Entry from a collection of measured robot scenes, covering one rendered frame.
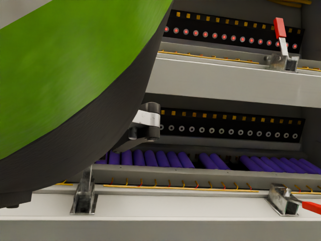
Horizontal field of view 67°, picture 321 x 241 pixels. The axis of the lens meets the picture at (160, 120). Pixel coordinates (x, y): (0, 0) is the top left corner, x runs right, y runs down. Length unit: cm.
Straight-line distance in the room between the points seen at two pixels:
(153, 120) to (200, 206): 20
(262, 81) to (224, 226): 20
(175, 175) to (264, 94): 17
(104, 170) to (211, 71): 20
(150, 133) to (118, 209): 18
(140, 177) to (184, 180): 7
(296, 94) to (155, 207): 25
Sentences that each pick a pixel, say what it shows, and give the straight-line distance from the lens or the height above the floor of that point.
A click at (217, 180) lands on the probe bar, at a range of 39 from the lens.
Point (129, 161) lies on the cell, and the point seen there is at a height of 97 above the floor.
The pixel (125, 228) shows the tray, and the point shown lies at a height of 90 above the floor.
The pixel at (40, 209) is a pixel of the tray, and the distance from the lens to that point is 33.
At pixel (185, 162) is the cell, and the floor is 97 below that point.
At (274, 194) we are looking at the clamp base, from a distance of 39.
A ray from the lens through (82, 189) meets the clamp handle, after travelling 31.
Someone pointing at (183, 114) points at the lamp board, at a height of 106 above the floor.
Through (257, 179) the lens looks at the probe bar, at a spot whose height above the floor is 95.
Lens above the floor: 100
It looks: 6 degrees up
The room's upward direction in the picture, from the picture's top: 3 degrees clockwise
